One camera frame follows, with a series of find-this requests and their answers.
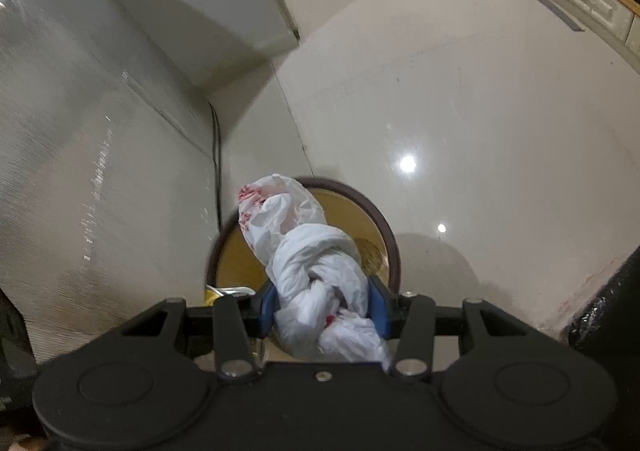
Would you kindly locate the yellow plastic trash bin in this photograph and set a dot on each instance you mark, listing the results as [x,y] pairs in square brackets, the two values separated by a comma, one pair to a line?
[234,270]

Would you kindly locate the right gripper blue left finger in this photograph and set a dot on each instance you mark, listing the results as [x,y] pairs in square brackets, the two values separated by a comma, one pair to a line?
[267,307]

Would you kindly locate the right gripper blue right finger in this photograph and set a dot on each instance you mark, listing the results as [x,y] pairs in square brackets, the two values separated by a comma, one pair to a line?
[380,305]

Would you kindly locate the white plastic bag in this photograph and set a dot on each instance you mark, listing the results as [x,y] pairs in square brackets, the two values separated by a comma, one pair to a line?
[316,269]

